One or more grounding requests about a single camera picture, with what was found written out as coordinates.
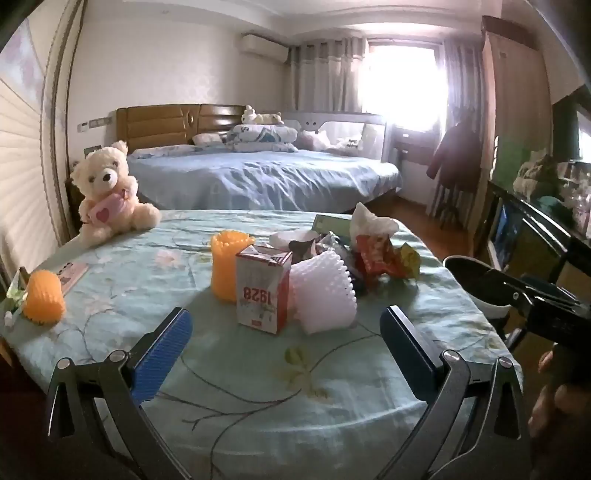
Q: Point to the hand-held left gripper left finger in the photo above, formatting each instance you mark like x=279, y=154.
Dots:
x=166, y=350

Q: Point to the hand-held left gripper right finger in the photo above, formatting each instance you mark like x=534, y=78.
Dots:
x=405, y=347

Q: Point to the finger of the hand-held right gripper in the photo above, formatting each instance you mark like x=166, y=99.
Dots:
x=554, y=290
x=508, y=286

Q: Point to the black grey trash bin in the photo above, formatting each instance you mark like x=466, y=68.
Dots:
x=489, y=310

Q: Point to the red snack wrapper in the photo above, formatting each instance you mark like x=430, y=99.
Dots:
x=376, y=258

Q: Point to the white pink tissue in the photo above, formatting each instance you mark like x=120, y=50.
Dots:
x=371, y=224

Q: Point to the green box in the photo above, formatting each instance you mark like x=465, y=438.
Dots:
x=332, y=225

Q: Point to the person's right hand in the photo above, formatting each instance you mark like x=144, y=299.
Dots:
x=549, y=406

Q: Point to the black low cabinet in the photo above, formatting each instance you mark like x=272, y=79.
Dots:
x=540, y=226

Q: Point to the yellow green wrapper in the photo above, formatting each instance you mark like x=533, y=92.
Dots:
x=411, y=263

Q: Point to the white foam net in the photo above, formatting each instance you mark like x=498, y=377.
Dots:
x=323, y=295

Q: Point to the green floral tablecloth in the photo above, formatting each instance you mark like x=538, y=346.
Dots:
x=258, y=392

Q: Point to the upright orange foam net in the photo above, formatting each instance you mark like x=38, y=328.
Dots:
x=226, y=263

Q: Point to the white red carton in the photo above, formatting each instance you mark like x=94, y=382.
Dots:
x=261, y=295

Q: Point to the grey green cloth bundle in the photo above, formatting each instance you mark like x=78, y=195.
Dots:
x=538, y=175

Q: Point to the pink flat card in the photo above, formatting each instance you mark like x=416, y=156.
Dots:
x=71, y=277

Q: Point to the crinkled silver blue wrapper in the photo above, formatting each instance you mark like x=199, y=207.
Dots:
x=330, y=242

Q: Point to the dark hanging jacket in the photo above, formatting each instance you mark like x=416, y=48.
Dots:
x=455, y=152

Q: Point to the green white wrapper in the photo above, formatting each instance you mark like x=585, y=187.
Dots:
x=16, y=293

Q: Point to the tall wooden wardrobe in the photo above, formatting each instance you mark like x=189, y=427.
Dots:
x=517, y=115

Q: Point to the cream teddy bear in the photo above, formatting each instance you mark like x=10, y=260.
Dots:
x=106, y=180

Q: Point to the bed with blue sheet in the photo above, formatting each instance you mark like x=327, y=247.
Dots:
x=258, y=180

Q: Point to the white pillow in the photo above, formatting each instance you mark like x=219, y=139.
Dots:
x=207, y=139

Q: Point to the grey curtain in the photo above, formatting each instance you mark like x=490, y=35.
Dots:
x=323, y=78
x=461, y=74

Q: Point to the white sliding wardrobe door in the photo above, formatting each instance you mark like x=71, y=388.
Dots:
x=23, y=184

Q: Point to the white baby crib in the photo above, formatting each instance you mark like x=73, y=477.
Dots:
x=341, y=131

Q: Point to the brown wooden headboard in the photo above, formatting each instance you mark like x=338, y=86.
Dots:
x=157, y=124

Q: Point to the pink plush toy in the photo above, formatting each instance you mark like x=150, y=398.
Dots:
x=313, y=139

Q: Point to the bright window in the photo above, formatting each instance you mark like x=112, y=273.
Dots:
x=401, y=83

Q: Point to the blue patterned folded quilt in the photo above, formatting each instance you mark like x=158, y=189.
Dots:
x=263, y=136

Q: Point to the white bunny plush toy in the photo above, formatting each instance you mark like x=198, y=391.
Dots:
x=249, y=114

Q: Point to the cream plush toy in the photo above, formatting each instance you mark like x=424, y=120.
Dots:
x=270, y=118

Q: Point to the white air conditioner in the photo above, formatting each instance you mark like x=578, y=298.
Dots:
x=263, y=47

